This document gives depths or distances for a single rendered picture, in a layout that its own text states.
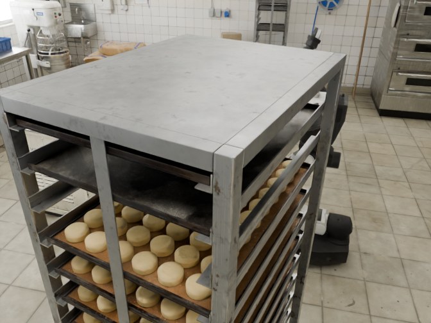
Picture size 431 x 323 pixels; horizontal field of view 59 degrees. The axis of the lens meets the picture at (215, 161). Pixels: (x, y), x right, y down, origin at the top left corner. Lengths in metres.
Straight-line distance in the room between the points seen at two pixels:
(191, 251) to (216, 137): 0.33
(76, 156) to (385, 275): 2.63
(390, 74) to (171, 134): 5.32
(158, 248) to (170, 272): 0.07
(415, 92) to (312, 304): 3.80
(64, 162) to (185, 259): 0.31
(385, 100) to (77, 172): 5.36
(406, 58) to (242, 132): 5.21
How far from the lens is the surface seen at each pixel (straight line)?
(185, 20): 6.81
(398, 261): 3.30
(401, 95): 5.89
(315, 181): 1.17
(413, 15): 5.62
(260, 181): 0.70
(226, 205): 0.51
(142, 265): 0.77
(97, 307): 0.99
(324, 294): 2.86
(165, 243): 0.82
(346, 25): 6.56
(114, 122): 0.59
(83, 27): 7.18
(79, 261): 0.95
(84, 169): 0.78
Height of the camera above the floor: 2.04
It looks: 29 degrees down
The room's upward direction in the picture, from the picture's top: 1 degrees clockwise
